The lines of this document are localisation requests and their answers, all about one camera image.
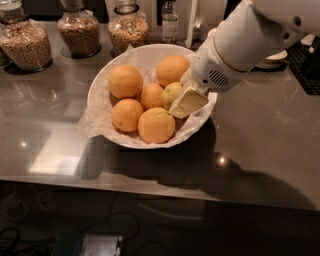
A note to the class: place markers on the glass jar at edge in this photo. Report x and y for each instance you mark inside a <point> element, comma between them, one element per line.
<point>4,59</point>

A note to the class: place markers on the clear glass bottle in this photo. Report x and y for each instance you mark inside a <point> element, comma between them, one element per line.
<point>170,20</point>

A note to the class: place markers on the orange top left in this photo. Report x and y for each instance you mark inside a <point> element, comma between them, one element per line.
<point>125,81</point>

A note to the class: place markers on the orange bottom left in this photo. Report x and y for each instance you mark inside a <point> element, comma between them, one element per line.
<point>125,115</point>

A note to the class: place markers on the yellowish orange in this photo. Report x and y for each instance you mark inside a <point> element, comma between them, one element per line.
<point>170,93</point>

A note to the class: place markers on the white bowl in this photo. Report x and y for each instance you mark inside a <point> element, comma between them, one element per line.
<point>100,83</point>

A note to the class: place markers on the black rubber mat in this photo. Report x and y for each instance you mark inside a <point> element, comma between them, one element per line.
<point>305,66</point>

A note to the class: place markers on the large glass cereal jar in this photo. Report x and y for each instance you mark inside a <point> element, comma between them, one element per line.
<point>25,43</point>

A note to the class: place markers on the grey box under table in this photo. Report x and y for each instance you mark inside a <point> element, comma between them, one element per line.
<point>88,244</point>

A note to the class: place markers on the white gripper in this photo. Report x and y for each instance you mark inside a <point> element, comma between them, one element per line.
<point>214,71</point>

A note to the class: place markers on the small middle orange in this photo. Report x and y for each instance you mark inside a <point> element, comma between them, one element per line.
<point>151,96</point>

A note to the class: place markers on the orange top right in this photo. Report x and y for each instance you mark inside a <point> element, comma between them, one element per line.
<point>170,69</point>

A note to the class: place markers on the orange bottom front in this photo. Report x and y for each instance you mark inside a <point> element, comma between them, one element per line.
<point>156,125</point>

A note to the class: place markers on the glass jar colourful cereal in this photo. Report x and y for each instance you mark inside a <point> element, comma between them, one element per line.
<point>129,26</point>

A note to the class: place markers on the middle glass cereal jar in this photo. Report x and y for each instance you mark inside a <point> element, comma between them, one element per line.
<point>78,29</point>

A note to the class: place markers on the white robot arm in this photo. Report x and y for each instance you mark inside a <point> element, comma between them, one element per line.
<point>253,31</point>

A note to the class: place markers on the white paper liner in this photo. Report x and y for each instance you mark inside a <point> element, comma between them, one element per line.
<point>96,116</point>

